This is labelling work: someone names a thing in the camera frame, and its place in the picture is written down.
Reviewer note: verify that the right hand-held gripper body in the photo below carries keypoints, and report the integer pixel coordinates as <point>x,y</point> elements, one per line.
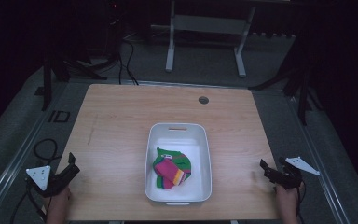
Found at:
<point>289,178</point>

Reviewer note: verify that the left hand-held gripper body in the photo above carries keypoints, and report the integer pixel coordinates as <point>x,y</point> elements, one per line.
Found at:
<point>39,178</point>

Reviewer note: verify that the person's right hand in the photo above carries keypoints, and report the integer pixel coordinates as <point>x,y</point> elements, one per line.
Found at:
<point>287,194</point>

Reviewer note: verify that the person's left hand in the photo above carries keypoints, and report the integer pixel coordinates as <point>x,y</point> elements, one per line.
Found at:
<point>61,196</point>

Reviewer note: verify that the white plastic basin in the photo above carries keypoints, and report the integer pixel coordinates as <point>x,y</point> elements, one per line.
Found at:
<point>199,146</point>

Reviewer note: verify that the black metal stand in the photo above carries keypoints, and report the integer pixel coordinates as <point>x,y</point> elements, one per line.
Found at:
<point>47,81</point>
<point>303,93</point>

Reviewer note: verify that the green sock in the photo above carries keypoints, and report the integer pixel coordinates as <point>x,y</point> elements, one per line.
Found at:
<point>180,161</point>

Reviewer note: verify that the pink sock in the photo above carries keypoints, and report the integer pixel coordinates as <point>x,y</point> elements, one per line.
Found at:
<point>167,170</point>

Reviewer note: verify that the white metal stand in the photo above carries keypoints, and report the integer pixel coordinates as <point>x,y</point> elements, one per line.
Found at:
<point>208,25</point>

